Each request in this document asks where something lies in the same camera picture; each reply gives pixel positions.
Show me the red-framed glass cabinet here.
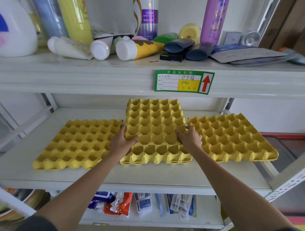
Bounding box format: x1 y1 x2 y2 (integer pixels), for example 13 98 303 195
252 132 305 191

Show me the white square box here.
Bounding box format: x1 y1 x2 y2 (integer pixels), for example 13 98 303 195
220 31 243 46

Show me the yellow-green bottle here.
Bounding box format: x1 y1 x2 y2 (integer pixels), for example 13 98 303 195
57 0 94 46

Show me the person's dark sleeve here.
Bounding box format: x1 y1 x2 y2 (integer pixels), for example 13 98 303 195
14 215 58 231

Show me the small black box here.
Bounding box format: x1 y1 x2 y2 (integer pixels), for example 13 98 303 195
159 51 186 62

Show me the person's left forearm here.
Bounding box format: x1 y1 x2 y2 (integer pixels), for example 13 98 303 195
36 152 126 231

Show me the stack of bowls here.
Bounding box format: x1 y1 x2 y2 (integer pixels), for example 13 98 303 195
0 188 51 222

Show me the yellow tube with white cap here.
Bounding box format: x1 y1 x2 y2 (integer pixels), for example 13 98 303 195
115 35 165 61

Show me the person's right hand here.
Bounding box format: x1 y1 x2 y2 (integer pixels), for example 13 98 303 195
175 125 203 153

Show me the white tube with round cap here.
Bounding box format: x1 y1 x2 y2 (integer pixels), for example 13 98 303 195
90 33 134 60

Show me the person's left hand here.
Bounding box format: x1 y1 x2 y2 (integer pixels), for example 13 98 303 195
108 125 140 162

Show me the blue toothbrush pack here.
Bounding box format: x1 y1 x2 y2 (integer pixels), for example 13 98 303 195
166 194 197 220

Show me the white cream tube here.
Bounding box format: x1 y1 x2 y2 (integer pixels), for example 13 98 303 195
47 36 94 60

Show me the dark blue flat bottle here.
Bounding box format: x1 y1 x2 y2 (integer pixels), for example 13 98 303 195
163 38 195 53
186 42 215 61

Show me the person's right forearm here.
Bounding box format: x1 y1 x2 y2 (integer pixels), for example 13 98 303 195
188 146 297 231

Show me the clear toothbrush pack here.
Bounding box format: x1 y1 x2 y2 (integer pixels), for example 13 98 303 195
154 193 168 218

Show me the yellow round soap box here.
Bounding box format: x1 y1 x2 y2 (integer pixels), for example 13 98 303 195
178 23 201 45

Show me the tall purple bottle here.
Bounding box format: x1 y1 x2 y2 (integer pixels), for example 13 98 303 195
199 0 230 46

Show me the white metal shelf unit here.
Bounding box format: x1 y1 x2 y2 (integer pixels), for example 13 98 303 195
0 0 305 231

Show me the blue and white wipes packet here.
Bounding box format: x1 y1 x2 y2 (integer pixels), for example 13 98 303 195
88 191 116 210

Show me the orange and white packet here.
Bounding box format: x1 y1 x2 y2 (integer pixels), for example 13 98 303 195
103 192 133 218

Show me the yellow egg tray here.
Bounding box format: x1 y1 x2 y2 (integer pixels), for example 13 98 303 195
32 119 124 171
120 142 193 165
124 99 189 146
187 113 279 163

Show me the blue sachet packet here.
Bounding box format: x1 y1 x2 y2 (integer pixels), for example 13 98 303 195
213 44 258 54

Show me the grey sachet packet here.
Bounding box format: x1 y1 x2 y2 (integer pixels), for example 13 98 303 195
209 48 289 64

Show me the silver metal ladle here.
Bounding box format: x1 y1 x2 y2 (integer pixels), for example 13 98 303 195
240 31 262 47

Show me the large white detergent bottle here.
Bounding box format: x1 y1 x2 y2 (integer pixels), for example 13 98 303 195
0 0 39 58

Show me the white and purple bottle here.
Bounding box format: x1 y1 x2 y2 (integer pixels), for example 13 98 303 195
133 0 159 41

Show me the green shelf price label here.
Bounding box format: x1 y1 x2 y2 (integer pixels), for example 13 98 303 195
154 69 215 95

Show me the pale yellow bottle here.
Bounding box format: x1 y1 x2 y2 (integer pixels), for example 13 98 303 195
28 12 48 47

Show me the green flat bottle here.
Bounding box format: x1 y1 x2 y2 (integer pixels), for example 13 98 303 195
153 32 179 44

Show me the light blue bottle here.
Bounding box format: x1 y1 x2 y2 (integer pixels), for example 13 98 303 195
32 0 70 39

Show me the blue tube with orange cap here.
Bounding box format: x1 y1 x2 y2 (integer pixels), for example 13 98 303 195
278 47 305 66

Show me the brown wooden door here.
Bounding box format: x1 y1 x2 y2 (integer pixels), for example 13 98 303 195
258 0 305 56

